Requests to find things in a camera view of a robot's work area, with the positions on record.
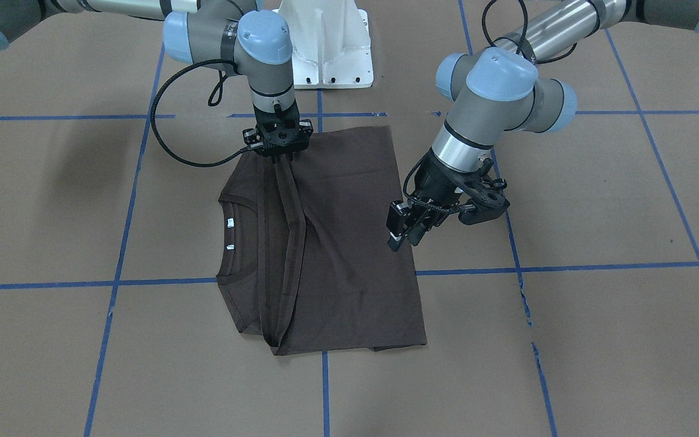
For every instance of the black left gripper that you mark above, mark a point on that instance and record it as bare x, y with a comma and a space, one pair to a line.
433, 181

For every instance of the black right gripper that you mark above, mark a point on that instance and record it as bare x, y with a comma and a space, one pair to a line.
251, 137

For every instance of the dark brown t-shirt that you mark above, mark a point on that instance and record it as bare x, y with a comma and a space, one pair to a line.
306, 264

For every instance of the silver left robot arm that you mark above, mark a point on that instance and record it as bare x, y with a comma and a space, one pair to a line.
499, 90

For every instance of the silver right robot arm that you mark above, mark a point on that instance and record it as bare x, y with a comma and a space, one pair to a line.
236, 38

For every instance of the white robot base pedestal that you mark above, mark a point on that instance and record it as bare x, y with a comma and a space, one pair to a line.
331, 44

